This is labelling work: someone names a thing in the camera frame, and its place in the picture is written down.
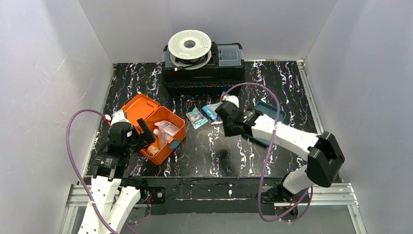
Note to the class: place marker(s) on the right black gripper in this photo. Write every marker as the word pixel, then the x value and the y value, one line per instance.
pixel 227 117

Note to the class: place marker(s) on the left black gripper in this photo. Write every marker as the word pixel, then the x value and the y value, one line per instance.
pixel 136 135

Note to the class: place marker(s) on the brown medicine bottle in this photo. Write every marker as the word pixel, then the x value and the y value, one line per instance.
pixel 152 151

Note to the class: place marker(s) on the white blue medicine sachet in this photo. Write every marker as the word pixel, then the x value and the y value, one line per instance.
pixel 167 126

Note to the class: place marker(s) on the blue cotton swab packet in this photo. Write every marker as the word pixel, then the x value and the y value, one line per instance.
pixel 210 110

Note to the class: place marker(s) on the orange medicine box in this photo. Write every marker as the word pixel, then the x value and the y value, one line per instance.
pixel 151 112

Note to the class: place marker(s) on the teal divided tray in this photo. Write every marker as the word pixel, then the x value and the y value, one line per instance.
pixel 271 111

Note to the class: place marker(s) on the small teal packet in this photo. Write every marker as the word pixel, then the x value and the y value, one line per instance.
pixel 196 118

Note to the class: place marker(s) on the white medicine bottle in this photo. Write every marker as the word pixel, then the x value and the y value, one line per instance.
pixel 158 133

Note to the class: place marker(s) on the clear bag with teal packet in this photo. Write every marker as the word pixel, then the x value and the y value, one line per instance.
pixel 163 141

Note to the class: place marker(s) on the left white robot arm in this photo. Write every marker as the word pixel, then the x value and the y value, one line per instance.
pixel 111 195

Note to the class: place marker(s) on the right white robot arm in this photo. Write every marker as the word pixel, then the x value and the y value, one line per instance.
pixel 322 154

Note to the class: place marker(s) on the black plastic toolbox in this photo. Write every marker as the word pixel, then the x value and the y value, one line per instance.
pixel 220 69

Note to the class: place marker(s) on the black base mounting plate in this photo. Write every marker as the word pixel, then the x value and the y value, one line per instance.
pixel 201 195

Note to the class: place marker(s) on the white filament spool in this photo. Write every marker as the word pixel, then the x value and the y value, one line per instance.
pixel 189 49

